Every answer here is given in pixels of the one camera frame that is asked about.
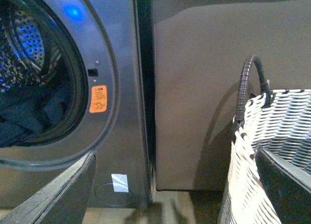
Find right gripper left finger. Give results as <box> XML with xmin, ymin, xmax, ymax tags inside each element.
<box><xmin>0</xmin><ymin>151</ymin><xmax>95</xmax><ymax>224</ymax></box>

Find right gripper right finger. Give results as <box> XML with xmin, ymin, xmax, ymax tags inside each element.
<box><xmin>256</xmin><ymin>148</ymin><xmax>311</xmax><ymax>224</ymax></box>

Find dark blue clothes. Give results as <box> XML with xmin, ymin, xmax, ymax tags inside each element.
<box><xmin>0</xmin><ymin>84</ymin><xmax>70</xmax><ymax>148</ymax></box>

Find grey front-load washing machine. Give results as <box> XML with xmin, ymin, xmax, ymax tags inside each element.
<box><xmin>0</xmin><ymin>0</ymin><xmax>155</xmax><ymax>208</ymax></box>

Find white woven laundry basket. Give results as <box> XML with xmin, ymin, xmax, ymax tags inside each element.
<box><xmin>218</xmin><ymin>89</ymin><xmax>311</xmax><ymax>224</ymax></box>

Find white tape piece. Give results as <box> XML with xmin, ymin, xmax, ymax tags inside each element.
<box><xmin>111</xmin><ymin>174</ymin><xmax>129</xmax><ymax>193</ymax></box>

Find orange warning sticker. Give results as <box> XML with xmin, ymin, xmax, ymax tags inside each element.
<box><xmin>89</xmin><ymin>85</ymin><xmax>107</xmax><ymax>113</ymax></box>

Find black basket handle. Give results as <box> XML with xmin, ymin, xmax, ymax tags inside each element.
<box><xmin>234</xmin><ymin>54</ymin><xmax>274</xmax><ymax>127</ymax></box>

